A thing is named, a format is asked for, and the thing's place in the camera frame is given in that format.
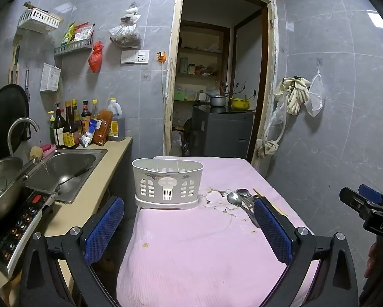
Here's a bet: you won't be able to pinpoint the white and blue packet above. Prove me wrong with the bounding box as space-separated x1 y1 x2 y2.
80 119 102 148

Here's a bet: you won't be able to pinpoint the white wall socket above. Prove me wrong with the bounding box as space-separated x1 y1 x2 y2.
121 49 150 64

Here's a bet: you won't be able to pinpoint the white slotted wall holder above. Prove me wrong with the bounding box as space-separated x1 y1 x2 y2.
40 63 62 93

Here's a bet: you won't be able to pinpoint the black induction cooker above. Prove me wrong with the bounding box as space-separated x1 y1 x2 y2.
0 187 58 279

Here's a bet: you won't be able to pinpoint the yellow bowl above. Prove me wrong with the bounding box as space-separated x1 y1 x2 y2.
230 97 251 109

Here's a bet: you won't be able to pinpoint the grey wall rack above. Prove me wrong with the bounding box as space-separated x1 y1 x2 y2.
54 37 94 57

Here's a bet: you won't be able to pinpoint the black round pan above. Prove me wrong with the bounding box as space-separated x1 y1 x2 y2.
0 84 31 162

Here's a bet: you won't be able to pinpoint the red plastic bag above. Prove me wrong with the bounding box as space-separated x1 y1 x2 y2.
88 41 104 73

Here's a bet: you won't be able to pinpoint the cream rubber gloves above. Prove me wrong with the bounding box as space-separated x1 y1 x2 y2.
274 76 311 116

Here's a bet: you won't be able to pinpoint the metal wok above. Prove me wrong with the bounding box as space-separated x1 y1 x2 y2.
0 157 41 227

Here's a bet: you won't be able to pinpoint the large dark oil jug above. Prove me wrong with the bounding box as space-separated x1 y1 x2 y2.
106 97 127 142

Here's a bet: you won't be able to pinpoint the orange noodle packet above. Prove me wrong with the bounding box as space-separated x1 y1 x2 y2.
94 109 114 146

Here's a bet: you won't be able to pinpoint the white plastic utensil basket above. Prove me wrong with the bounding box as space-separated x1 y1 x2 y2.
132 158 204 210

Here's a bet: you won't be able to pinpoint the green pump bottle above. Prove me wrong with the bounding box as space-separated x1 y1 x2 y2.
47 111 58 145

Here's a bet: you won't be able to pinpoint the wooden shelf unit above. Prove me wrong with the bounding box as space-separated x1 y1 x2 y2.
173 20 231 103

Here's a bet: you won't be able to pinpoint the chrome faucet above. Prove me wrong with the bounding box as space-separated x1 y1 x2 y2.
7 117 40 158

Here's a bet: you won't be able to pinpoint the clear plastic bottle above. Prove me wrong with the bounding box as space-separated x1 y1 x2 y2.
171 129 183 157

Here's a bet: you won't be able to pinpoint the yellow label sauce bottle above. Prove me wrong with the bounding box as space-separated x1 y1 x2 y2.
63 101 81 149

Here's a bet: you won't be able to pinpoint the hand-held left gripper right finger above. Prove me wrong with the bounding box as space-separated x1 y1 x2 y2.
253 196 360 307

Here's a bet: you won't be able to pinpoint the stainless steel sink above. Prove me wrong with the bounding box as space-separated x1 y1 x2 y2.
24 149 108 204

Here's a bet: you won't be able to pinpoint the clear bag of dried goods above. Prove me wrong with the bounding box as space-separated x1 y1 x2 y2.
109 3 142 49

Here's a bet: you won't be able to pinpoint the wooden chopstick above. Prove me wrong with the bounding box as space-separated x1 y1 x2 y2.
255 189 288 216
254 189 288 217

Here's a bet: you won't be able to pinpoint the grey cabinet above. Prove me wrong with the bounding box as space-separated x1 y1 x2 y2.
191 105 255 161

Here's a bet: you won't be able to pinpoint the wooden door frame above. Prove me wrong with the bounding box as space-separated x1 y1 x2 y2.
163 0 277 171

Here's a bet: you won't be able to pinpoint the white cable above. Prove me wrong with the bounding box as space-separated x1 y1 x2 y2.
160 62 167 104

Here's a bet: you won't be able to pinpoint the clear bag with white hose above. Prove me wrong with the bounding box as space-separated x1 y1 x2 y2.
256 101 288 159

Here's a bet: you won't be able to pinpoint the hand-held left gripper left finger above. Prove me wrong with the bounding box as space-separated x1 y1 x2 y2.
19 195 125 307

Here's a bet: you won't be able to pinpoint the clear hanging plastic bag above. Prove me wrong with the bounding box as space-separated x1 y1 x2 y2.
304 73 326 118

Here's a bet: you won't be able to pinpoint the wooden spatula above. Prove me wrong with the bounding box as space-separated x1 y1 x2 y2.
8 35 23 85

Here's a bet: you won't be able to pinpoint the beige kitchen counter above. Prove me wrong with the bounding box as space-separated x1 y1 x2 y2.
0 136 133 298

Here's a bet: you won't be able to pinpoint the yellow capped sauce bottle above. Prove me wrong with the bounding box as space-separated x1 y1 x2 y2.
71 99 84 136

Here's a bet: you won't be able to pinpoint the pink floral tablecloth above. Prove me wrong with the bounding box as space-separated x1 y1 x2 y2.
116 156 321 307

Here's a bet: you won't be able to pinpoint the red capped sauce bottle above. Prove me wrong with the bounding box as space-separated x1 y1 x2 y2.
81 100 92 132

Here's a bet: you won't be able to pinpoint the white wall basket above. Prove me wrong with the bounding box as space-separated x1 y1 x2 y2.
18 2 64 33

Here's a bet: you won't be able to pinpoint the black capped sauce bottle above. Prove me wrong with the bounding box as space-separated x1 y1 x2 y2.
54 103 67 148

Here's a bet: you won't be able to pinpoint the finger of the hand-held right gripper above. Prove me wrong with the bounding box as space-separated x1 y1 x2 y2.
339 187 383 220
358 184 383 206

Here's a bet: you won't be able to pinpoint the metal cooking pot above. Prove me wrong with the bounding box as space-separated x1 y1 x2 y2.
199 92 228 107

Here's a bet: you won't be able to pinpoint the person's right hand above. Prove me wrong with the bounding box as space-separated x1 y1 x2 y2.
367 242 380 278

